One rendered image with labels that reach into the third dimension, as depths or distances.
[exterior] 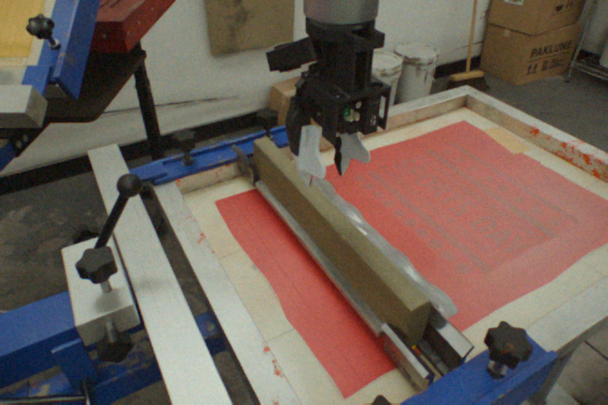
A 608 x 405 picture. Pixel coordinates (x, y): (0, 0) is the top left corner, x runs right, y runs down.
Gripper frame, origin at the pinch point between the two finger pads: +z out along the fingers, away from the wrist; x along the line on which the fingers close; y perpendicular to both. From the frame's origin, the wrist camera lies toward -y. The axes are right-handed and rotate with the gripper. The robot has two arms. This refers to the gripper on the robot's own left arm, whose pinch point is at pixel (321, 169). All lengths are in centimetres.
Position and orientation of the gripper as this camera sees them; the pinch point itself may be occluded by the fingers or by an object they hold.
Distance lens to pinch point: 58.9
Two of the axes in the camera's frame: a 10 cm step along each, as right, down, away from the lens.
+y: 5.0, 5.1, -7.0
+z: -0.1, 8.1, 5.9
